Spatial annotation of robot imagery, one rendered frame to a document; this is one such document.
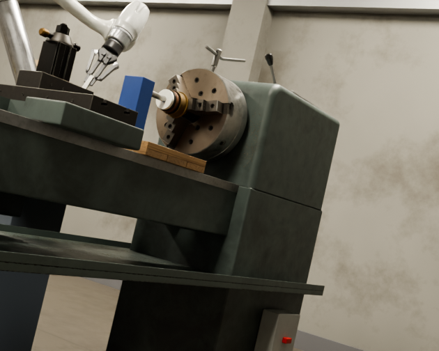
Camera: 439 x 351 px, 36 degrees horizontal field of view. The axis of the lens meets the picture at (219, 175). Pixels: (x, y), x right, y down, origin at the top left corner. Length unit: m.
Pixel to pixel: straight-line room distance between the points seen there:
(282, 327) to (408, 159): 2.23
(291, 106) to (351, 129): 2.26
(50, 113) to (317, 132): 1.34
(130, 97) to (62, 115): 0.52
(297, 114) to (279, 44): 2.66
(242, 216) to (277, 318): 0.44
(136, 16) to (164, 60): 2.98
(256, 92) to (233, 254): 0.58
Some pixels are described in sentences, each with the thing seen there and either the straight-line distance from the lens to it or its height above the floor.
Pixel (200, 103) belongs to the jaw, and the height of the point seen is 1.10.
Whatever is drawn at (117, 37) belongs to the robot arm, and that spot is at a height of 1.34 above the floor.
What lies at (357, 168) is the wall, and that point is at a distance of 4.73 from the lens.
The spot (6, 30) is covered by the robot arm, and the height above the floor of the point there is 1.28.
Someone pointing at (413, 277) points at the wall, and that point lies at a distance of 4.53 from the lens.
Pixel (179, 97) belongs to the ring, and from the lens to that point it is 2.31.
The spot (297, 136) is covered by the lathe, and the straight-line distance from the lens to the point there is 2.62.
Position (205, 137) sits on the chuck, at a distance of 2.36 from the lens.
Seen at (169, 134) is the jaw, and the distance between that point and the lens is 2.40.
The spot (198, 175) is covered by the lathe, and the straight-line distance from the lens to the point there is 2.22.
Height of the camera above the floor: 0.73
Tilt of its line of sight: 4 degrees up
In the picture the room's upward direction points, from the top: 13 degrees clockwise
